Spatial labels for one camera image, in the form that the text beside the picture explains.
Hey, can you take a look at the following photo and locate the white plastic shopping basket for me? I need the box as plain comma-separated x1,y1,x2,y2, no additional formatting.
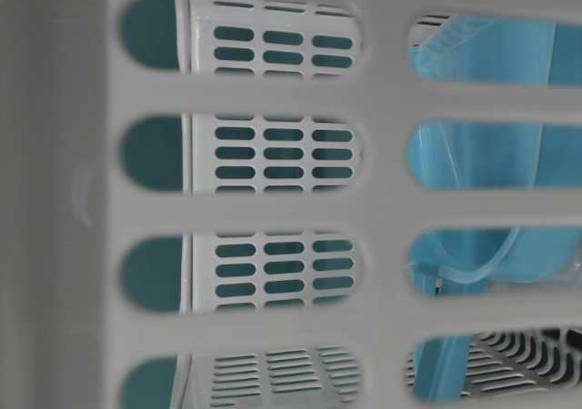
1,0,581,408

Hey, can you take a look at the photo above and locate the light blue plastic dustpan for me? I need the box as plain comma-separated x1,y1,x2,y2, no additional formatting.
408,15,581,402

